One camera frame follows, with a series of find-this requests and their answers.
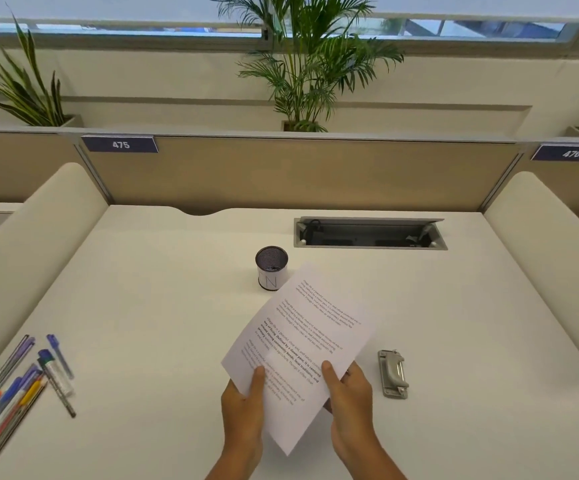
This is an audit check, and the person's right forearm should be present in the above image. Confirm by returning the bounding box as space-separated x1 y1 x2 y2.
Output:
337 441 408 480

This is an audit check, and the row of assorted coloured pens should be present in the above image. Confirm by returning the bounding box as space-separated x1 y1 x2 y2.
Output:
0 334 77 480

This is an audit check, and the grey metal hole punch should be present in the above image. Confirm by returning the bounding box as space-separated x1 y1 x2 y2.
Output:
377 349 409 400

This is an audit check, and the white side divider panel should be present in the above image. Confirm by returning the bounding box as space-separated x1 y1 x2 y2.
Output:
484 171 579 386
0 162 110 381

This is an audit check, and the black mesh pen cup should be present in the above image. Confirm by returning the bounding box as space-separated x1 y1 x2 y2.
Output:
255 246 290 293

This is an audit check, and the person's left forearm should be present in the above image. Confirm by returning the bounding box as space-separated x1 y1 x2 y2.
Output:
204 443 265 480

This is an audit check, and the person's left hand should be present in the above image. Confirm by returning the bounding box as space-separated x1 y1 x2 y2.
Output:
221 366 267 456

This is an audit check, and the dark blue number label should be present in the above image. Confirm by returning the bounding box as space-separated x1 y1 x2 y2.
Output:
530 143 579 162
80 135 160 154

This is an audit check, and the green striped leaf plant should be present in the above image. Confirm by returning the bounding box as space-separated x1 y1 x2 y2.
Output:
0 14 69 128

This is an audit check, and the tall green palm plant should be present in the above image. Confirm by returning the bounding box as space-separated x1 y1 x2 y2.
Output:
212 0 406 133

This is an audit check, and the window with grey frame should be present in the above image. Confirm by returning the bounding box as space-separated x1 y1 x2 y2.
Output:
0 15 579 47

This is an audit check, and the person's right hand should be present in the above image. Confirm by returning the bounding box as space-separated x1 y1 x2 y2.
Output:
321 360 375 454

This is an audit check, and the tan neighbouring partition panel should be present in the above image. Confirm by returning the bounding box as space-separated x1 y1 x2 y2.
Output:
0 130 88 204
518 143 579 224

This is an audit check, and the tan desk partition panel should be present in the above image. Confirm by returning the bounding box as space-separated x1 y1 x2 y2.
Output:
77 134 521 216

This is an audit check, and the white printed paper sheet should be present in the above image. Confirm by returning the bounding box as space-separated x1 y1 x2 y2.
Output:
221 264 378 457

